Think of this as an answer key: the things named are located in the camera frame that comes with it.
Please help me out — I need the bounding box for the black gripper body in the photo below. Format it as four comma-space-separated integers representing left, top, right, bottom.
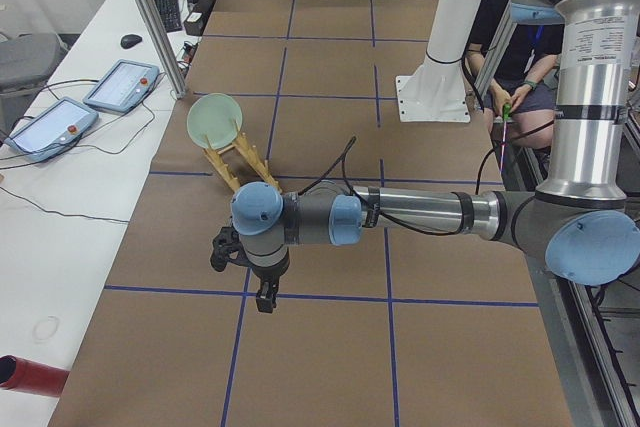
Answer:
252, 265, 286, 293

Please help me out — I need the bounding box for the mint green plate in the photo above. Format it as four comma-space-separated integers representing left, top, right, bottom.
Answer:
187, 93, 243, 149

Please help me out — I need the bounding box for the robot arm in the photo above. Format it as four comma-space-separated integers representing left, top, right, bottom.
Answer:
211, 0, 639, 312

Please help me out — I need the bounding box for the wooden dish rack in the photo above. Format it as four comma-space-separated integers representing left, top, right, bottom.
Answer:
197, 121, 282, 193

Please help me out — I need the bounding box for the far blue teach pendant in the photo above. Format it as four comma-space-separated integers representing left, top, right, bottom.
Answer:
83, 59, 160, 113

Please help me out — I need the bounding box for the blue teach pendant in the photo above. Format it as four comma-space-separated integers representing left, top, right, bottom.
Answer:
5, 97, 98, 161
83, 59, 160, 113

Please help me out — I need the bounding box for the red cylinder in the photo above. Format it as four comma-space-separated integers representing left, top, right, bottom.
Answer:
1, 355, 69, 397

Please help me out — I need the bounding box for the near blue teach pendant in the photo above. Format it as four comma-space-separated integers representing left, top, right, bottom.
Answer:
5, 97, 98, 161

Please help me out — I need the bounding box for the black box device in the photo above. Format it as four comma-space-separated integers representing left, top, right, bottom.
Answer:
183, 0, 216, 37

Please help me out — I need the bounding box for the black computer mouse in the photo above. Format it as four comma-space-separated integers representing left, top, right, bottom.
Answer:
120, 34, 142, 50

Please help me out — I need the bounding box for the black keyboard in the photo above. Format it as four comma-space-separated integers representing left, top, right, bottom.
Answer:
153, 0, 182, 32

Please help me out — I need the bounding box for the seated person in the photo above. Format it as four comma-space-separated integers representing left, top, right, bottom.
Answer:
466, 0, 564, 149

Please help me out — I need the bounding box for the grey office chair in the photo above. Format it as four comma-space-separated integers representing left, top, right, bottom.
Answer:
1, 33, 66, 91

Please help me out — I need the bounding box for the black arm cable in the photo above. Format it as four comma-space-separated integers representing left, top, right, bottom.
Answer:
297, 135, 506, 236

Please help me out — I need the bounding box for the white pedestal column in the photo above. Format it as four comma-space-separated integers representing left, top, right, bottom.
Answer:
396, 0, 481, 123

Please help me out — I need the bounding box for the aluminium frame post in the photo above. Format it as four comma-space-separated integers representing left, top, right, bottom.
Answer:
134, 0, 187, 99

